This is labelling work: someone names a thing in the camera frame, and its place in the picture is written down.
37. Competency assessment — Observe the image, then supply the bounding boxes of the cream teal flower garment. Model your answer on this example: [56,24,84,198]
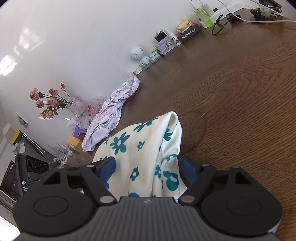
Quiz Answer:
[92,111,187,199]

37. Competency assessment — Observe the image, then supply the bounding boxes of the clear drinking glass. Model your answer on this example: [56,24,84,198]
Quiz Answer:
[62,143,75,158]

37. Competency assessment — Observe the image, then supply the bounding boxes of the yellow box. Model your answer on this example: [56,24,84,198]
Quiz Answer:
[67,133,81,147]

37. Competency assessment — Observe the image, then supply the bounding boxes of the purple tissue pack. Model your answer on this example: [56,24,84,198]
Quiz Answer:
[73,125,87,140]

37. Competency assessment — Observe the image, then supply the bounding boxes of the pink floral garment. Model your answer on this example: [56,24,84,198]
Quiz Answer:
[82,73,140,152]

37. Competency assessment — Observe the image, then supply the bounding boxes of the red white plastic bag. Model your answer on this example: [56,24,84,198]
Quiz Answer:
[76,96,107,121]

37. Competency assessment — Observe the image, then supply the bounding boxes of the patterned flower vase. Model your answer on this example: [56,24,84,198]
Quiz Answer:
[66,96,87,118]

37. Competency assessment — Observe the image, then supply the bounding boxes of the pink rose bouquet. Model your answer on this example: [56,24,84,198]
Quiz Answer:
[29,83,72,120]

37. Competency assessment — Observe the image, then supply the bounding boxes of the green white small boxes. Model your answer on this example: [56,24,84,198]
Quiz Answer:
[149,48,161,63]

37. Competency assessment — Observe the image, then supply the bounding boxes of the white round robot speaker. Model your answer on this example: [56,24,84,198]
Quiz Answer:
[129,46,152,70]

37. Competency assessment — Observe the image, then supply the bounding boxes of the lavender tin box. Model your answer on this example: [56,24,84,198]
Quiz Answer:
[155,38,177,56]

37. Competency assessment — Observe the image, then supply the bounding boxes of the small white spray bottle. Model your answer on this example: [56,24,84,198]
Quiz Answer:
[164,28,182,46]

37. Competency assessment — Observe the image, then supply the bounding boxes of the black device on tin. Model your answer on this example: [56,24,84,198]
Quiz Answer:
[154,30,167,43]

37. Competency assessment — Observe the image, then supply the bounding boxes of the black box with characters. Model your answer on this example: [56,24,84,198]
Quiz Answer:
[177,24,201,43]

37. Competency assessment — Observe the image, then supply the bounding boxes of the green liquid spray bottle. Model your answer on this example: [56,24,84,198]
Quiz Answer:
[190,1,214,29]

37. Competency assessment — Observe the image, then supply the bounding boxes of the yellow pink sticky notes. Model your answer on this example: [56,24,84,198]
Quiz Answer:
[177,18,193,33]

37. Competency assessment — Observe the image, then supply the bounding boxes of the white power strip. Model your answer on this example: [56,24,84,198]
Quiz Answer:
[205,1,243,22]

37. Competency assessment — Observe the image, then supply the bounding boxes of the white usb charger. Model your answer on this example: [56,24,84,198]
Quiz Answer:
[199,0,214,16]

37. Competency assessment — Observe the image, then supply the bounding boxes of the white wall socket strip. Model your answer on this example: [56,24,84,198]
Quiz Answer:
[132,66,143,76]

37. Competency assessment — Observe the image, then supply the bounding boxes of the black cable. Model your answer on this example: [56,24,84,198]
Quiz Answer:
[211,12,242,36]

